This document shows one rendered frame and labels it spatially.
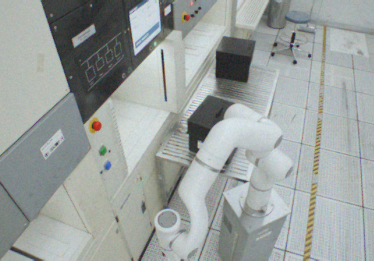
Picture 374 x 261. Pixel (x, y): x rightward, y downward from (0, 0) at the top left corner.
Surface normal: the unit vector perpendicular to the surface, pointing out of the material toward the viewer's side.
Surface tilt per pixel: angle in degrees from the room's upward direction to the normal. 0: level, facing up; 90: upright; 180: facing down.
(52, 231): 0
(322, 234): 0
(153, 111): 0
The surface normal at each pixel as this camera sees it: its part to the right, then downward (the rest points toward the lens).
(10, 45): 0.95, 0.23
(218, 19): -0.32, 0.65
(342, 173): 0.03, -0.73
